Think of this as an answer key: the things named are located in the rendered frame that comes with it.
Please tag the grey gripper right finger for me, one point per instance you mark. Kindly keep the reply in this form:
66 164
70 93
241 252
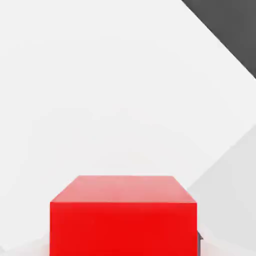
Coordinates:
200 247

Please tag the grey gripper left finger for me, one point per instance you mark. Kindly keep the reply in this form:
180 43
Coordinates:
47 250

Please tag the small red cube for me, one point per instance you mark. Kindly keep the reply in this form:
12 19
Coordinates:
123 228

